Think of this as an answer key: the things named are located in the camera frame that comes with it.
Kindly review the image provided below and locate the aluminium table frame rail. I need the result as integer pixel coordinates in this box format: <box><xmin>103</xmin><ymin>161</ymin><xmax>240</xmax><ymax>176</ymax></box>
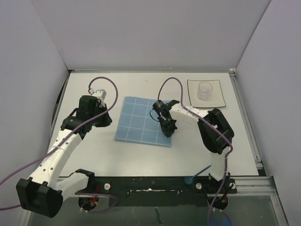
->
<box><xmin>229</xmin><ymin>68</ymin><xmax>289</xmax><ymax>226</ymax></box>

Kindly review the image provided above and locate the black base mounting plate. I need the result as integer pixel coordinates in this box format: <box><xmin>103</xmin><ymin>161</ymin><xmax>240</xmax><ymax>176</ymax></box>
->
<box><xmin>78</xmin><ymin>176</ymin><xmax>237</xmax><ymax>211</ymax></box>

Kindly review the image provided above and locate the blue grid placemat cloth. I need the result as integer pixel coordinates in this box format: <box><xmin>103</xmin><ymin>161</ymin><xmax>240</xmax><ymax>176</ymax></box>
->
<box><xmin>114</xmin><ymin>97</ymin><xmax>172</xmax><ymax>147</ymax></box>

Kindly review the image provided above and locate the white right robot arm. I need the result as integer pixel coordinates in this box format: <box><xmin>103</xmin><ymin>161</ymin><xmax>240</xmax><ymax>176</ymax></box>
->
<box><xmin>152</xmin><ymin>100</ymin><xmax>234</xmax><ymax>193</ymax></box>

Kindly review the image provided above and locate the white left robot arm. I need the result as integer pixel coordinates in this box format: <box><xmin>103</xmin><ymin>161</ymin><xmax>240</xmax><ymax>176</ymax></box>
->
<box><xmin>16</xmin><ymin>94</ymin><xmax>112</xmax><ymax>218</ymax></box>

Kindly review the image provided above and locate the blue plastic spoon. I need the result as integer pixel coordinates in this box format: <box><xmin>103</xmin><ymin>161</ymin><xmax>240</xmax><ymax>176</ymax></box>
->
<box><xmin>184</xmin><ymin>165</ymin><xmax>211</xmax><ymax>185</ymax></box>

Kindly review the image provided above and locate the square white plate dark rim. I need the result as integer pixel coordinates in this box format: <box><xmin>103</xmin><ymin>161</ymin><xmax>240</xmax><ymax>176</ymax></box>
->
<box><xmin>187</xmin><ymin>80</ymin><xmax>226</xmax><ymax>108</ymax></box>

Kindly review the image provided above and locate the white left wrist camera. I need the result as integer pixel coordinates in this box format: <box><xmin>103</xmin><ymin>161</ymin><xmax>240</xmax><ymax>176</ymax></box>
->
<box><xmin>88</xmin><ymin>89</ymin><xmax>107</xmax><ymax>99</ymax></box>

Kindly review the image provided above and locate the clear drinking glass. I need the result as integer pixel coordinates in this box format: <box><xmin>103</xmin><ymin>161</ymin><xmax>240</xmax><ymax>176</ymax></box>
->
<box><xmin>197</xmin><ymin>81</ymin><xmax>213</xmax><ymax>101</ymax></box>

